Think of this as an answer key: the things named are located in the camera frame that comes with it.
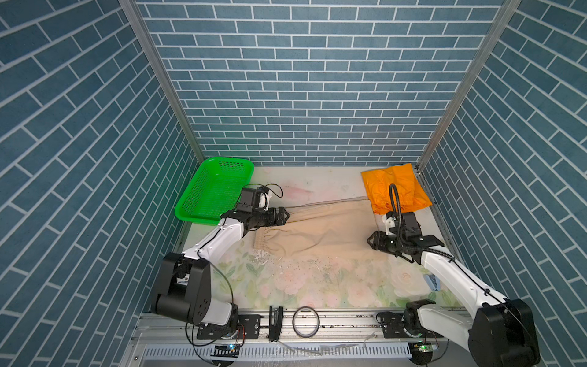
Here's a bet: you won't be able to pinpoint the circuit board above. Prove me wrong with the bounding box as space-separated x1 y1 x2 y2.
408 343 435 360
211 344 241 359

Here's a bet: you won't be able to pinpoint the blue wall clip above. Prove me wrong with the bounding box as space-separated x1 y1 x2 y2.
424 275 442 291

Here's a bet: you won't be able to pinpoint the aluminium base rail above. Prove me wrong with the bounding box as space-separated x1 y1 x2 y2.
121 307 475 366

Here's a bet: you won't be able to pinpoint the beige shorts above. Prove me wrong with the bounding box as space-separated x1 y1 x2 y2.
254 197 379 260

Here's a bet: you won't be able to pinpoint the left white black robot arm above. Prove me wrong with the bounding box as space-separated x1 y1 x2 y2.
151 206 290 335

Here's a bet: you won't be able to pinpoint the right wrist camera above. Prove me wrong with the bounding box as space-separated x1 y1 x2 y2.
382 212 397 235

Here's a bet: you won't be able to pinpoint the right corner aluminium post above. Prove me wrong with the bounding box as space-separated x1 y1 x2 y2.
416 0 521 174

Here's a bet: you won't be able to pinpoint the left corner aluminium post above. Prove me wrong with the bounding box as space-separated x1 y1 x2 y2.
119 0 206 163

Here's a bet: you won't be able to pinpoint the right circuit board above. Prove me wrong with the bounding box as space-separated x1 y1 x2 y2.
408 343 435 360

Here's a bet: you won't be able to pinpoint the left circuit board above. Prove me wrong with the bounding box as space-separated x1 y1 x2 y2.
211 344 241 359

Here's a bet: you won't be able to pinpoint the green plastic basket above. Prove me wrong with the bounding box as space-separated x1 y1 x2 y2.
174 158 255 226

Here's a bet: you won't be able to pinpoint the orange shorts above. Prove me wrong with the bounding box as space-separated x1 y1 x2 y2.
361 164 433 215

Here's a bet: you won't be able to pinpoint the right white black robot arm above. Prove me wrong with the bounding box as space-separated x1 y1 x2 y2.
367 212 541 366

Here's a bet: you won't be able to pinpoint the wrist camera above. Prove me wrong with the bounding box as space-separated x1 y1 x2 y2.
382 212 397 235
236 186 271 213

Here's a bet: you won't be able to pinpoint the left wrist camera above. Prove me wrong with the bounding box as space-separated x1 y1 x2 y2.
236 186 271 213

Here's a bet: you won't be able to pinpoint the corner aluminium post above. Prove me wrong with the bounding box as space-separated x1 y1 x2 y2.
416 0 521 174
119 0 206 163

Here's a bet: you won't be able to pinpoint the black clamp bracket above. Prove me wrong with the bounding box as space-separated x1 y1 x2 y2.
268 306 284 343

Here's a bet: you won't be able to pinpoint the black cable ring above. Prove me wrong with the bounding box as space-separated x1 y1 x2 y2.
292 306 320 339

